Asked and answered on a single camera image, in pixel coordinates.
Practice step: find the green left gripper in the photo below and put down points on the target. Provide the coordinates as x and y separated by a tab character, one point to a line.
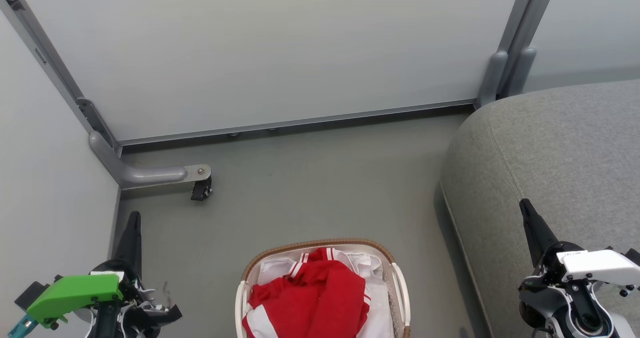
75	293

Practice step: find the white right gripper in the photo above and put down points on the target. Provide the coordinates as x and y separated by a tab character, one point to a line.
600	268

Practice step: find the red and white garment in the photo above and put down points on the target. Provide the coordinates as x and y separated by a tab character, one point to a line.
320	298

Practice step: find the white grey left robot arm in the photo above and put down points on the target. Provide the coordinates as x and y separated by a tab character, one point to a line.
107	325

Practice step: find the grey fabric sofa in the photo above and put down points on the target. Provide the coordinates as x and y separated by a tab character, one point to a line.
550	153

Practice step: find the grey metal partition foot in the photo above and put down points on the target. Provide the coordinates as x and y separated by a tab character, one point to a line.
145	175

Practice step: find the black caster wheel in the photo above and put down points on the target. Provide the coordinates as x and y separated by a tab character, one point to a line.
201	190

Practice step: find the white wicker-rimmed laundry basket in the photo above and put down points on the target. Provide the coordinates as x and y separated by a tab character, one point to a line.
401	290

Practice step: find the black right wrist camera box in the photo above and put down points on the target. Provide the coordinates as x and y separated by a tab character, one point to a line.
633	256

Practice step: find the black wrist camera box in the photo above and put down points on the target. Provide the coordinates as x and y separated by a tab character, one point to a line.
31	294
633	256

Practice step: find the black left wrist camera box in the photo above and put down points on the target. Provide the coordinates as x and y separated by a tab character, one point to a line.
31	294

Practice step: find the grey double partition post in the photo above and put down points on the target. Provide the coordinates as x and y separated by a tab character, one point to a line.
492	78

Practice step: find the grey slanted partition post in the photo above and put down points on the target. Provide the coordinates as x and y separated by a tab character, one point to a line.
50	61

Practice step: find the grey partition bottom rail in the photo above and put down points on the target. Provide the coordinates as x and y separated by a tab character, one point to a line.
300	123

